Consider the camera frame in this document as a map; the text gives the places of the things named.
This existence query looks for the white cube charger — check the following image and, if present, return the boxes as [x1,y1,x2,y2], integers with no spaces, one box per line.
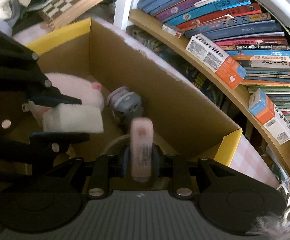
[24,101,104,134]

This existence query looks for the pink plush pig toy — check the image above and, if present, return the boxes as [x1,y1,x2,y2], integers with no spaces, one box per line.
[46,73,105,112]

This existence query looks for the pink rectangular eraser case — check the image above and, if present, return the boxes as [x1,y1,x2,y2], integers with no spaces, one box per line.
[130,118,154,183]

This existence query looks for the purple grey toy car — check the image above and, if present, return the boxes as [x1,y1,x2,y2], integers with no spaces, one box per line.
[106,86,143,126]

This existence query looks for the clear tape roll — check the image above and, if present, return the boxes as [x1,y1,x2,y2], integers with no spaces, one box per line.
[101,134,130,156]

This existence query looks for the yellow cardboard box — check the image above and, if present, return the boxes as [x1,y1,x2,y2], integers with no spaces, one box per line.
[27,18,242,166]

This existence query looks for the wooden chess board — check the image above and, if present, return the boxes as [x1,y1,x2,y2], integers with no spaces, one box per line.
[39,0,104,30]

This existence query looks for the white orange medicine box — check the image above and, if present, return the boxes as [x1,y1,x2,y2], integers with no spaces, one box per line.
[186,34,246,89]

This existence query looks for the row of leaning books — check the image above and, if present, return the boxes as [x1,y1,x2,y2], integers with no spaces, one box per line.
[137,0,290,91]

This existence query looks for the white shelf post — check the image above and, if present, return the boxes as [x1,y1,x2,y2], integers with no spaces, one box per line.
[113,0,146,32]

